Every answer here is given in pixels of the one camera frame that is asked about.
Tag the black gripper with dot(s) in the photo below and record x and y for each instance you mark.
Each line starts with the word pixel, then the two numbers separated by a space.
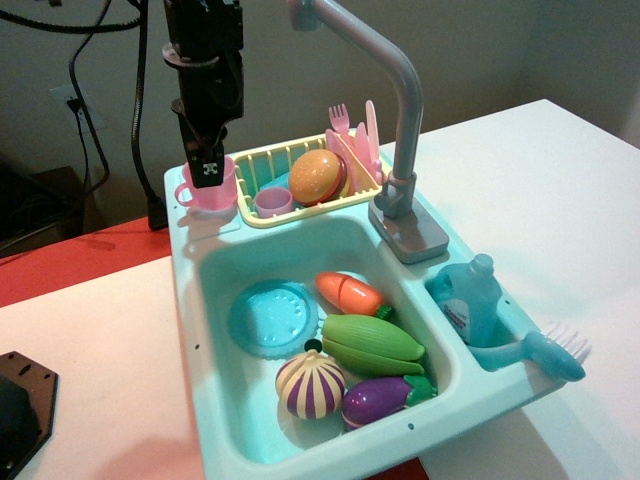
pixel 211 95

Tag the pink toy cup with handle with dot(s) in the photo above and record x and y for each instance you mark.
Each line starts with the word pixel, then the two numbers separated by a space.
pixel 211 198

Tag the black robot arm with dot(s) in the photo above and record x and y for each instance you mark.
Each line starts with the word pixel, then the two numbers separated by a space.
pixel 205 43

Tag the small purple toy cup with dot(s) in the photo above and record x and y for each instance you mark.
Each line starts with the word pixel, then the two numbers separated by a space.
pixel 272 202

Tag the mint green toy sink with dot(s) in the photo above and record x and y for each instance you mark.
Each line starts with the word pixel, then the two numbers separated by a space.
pixel 245 431

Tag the yellow dish rack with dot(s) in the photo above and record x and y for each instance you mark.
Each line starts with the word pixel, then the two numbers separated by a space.
pixel 269 166

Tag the toy hamburger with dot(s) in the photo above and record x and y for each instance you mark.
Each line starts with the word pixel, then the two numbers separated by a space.
pixel 318 176

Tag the pink toy fork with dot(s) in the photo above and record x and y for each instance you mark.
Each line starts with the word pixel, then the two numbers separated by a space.
pixel 339 119

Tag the pink toy plate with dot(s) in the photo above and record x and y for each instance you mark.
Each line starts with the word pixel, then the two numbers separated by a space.
pixel 359 178

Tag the pink toy knife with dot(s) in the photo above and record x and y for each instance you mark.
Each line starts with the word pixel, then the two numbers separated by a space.
pixel 373 138

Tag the blue toy plate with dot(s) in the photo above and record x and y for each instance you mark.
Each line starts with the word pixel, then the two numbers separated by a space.
pixel 273 318

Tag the orange toy carrot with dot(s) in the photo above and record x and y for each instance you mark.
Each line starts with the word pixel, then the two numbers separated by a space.
pixel 352 296

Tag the grey toy faucet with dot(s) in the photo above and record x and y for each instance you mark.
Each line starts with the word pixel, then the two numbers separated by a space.
pixel 403 222

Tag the green toy corn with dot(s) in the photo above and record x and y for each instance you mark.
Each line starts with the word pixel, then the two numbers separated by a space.
pixel 370 347

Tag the purple striped toy onion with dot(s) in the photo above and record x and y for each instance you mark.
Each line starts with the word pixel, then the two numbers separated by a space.
pixel 310 385

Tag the purple toy eggplant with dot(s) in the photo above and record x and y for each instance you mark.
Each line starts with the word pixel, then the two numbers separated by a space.
pixel 374 399

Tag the blue dish soap bottle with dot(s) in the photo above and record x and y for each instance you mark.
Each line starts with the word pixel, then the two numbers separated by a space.
pixel 468 295

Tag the blue dish brush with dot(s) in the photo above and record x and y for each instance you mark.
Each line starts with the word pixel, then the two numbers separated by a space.
pixel 558 350

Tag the white wall outlet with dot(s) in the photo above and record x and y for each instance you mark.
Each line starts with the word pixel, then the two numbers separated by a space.
pixel 66 99

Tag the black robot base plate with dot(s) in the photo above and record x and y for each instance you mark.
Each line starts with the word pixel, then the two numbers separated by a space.
pixel 28 402

